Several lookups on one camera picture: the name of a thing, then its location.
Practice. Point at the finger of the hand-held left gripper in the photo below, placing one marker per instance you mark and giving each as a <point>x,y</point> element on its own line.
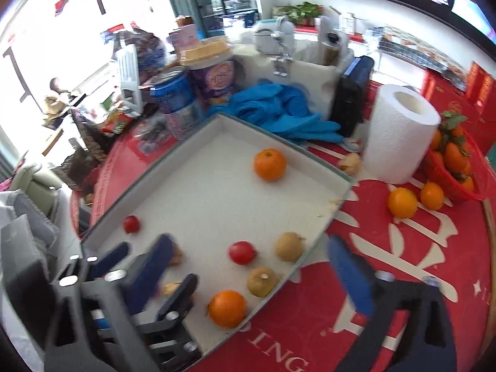
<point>114,257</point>
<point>182,294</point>

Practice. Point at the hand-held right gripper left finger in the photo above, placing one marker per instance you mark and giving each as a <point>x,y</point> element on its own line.
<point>155,271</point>

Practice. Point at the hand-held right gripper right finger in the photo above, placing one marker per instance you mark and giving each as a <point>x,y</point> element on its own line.
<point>348,275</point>

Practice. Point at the husked physalis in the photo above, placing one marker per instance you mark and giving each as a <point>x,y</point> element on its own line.
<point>350,162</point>
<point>172,288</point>

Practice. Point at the brown longan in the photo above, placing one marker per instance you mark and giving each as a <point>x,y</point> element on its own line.
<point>289,246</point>
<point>262,281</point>

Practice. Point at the red cherry tomato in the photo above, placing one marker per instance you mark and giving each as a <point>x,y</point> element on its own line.
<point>242,252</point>
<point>131,224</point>

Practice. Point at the white box with grey flap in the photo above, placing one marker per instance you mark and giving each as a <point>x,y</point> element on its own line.
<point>217,186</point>

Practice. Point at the bumpy mandarin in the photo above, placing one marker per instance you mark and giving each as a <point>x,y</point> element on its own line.
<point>270,164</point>

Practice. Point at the smooth orange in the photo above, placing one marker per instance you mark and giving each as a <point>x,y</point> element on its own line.
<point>228,308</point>
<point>403,202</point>
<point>432,195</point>

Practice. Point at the red printed table mat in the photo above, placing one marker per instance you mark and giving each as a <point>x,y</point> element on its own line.
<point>407,263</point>

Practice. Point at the beige sofa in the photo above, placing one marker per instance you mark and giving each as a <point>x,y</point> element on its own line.
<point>33,182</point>

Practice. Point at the red and blue packet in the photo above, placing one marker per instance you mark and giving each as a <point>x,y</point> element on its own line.
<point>153,133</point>

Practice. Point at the colourful snack packet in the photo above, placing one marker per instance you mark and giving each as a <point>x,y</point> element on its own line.
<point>116,122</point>

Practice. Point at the red plastic basket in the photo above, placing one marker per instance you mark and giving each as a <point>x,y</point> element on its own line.
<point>453,186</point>

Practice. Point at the white paper towel roll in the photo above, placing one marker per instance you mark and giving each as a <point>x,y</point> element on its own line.
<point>399,135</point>

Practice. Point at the long wooden stick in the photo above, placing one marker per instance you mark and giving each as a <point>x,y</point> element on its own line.
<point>491,232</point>

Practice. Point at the heap of leafy tangerines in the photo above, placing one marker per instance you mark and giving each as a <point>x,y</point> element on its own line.
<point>453,155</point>

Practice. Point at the blue printed can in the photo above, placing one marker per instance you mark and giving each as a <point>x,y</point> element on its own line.
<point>176,102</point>

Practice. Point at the blue rubber gloves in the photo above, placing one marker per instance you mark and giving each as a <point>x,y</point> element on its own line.
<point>286,112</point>

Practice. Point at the black electronic device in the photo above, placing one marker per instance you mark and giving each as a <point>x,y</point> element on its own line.
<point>352,93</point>

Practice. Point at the white plastic rack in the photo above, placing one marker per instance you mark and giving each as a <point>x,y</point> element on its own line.
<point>128,68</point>

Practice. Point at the purple drink cup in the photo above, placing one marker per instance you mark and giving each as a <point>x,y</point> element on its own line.
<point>213,77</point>

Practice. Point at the white plastic jug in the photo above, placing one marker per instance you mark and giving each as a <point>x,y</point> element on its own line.
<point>306,69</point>

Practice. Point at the flat red gift box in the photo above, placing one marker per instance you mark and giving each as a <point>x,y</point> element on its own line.
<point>440,85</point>

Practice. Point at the dark bottle with black cap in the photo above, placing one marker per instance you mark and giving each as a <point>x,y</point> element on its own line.
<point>331,48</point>

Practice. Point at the pink drink cup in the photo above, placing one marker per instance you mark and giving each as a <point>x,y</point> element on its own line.
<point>186,35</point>

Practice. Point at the tall red gift box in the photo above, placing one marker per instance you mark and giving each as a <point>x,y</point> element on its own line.
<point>480,81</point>

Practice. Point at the white kettle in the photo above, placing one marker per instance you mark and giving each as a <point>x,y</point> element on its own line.
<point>271,33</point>

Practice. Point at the green potted plant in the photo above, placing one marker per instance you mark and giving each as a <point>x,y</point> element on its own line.
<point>300,11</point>

